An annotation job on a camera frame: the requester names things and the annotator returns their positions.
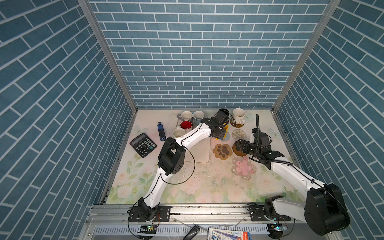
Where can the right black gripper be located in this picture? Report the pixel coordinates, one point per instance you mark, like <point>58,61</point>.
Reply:
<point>240,144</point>

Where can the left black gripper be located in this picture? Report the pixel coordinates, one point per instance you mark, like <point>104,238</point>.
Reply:
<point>222,133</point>

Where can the brown cork round coaster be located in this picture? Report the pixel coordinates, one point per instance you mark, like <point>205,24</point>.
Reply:
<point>239,153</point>

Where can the dark brown wooden coaster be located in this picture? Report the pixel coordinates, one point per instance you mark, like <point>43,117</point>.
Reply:
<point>234,124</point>

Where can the brown paw print coaster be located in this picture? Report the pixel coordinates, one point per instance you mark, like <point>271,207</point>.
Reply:
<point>222,152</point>

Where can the pink flower coaster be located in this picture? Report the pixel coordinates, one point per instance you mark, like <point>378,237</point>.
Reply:
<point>243,167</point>

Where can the white speckled mug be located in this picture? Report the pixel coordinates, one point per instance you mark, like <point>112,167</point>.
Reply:
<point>239,115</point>

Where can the beige serving tray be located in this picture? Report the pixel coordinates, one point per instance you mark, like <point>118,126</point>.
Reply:
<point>201,153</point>

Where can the yellow mug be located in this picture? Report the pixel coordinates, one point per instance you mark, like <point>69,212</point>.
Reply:
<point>225,127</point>

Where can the blue grey woven coaster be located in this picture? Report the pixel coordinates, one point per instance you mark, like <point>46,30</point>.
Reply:
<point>226,137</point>

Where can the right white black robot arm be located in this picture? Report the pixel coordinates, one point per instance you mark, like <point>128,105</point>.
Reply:
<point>324,209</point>

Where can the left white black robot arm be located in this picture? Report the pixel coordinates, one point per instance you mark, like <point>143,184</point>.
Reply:
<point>172,157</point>

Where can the light blue floral mug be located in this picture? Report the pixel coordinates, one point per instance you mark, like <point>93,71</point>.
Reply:
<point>198,116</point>

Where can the red inside mug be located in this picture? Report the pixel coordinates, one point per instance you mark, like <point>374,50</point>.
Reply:
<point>186,125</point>

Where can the cream white mug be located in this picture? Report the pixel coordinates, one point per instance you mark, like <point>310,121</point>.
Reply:
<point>178,132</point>

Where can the blue stapler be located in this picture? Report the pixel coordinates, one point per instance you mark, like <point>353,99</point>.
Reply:
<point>161,132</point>

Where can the black calculator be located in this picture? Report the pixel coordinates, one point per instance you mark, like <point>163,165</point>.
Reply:
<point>143,145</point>

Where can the blue white printed package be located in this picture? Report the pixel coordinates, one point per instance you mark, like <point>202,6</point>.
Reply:
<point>218,234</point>

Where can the black handheld device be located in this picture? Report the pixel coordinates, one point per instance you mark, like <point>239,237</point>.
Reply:
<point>192,233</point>

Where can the green circuit board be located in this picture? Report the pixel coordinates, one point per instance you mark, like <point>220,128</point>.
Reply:
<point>149,230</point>

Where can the white mug grey handle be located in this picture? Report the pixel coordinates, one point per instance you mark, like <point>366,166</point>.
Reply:
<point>185,116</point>

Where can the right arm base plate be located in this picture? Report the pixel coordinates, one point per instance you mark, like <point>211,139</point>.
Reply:
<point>263,213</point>

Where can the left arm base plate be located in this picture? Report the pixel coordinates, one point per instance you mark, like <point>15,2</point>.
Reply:
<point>160,213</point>

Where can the aluminium front rail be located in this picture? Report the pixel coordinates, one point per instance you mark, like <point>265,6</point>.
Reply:
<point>111,222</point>

